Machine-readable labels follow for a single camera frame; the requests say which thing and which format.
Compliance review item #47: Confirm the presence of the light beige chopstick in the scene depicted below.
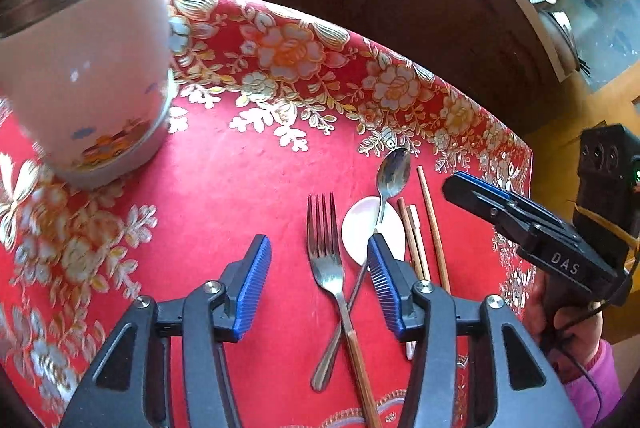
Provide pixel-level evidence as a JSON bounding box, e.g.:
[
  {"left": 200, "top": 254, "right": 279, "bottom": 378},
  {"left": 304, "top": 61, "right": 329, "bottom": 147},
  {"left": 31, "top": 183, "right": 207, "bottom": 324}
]
[{"left": 408, "top": 205, "right": 431, "bottom": 281}]

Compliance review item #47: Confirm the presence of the steel pot on counter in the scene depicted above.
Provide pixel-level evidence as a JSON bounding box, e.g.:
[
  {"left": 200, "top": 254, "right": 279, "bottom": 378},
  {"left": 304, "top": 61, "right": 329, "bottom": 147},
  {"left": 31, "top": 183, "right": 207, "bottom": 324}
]
[{"left": 538, "top": 10, "right": 591, "bottom": 77}]

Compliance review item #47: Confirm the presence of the white ceramic spoon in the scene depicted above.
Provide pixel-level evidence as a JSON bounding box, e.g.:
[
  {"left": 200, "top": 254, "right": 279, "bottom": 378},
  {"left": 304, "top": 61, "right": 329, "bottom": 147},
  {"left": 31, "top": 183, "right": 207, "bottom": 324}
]
[{"left": 340, "top": 195, "right": 417, "bottom": 361}]

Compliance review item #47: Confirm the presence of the person's right hand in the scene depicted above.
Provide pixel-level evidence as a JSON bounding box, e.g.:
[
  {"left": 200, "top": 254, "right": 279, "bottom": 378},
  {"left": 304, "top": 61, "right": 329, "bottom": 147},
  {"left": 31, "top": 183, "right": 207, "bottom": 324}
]
[{"left": 523, "top": 270, "right": 603, "bottom": 380}]

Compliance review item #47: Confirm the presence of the white steel utensil jar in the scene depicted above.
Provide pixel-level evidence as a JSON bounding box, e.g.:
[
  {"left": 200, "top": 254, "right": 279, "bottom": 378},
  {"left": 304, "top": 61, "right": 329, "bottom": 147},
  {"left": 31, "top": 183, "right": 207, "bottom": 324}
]
[{"left": 1, "top": 0, "right": 174, "bottom": 189}]

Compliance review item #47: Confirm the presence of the wood-handled steel fork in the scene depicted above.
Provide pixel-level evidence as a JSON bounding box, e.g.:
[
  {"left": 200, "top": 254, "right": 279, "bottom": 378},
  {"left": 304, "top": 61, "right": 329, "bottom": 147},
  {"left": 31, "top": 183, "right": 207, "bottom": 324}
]
[{"left": 307, "top": 194, "right": 382, "bottom": 427}]

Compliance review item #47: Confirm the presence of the dark brown chopstick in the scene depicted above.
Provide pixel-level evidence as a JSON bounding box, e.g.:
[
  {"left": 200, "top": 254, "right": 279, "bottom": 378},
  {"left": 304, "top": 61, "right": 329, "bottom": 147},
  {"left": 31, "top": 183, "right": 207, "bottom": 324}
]
[{"left": 397, "top": 197, "right": 424, "bottom": 280}]

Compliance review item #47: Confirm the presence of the pink sleeve forearm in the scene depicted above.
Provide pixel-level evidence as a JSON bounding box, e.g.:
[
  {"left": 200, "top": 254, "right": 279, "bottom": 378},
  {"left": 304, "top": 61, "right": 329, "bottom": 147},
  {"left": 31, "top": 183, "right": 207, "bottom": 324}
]
[{"left": 551, "top": 340, "right": 622, "bottom": 427}]

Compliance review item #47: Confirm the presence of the red floral tablecloth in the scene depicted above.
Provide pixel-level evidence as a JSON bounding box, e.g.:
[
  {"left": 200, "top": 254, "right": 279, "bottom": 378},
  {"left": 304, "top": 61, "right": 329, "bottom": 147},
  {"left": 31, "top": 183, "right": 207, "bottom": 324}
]
[{"left": 1, "top": 0, "right": 533, "bottom": 427}]

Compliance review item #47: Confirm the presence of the small steel teaspoon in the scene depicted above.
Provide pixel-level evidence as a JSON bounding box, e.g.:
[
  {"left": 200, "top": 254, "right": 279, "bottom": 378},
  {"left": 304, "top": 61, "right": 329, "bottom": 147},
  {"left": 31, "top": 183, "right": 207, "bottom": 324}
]
[{"left": 310, "top": 148, "right": 411, "bottom": 392}]

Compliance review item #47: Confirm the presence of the brown wooden chopstick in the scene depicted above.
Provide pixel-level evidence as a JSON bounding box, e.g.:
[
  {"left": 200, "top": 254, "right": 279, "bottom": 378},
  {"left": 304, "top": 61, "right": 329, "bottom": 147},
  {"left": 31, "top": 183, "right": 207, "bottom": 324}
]
[{"left": 416, "top": 166, "right": 451, "bottom": 293}]

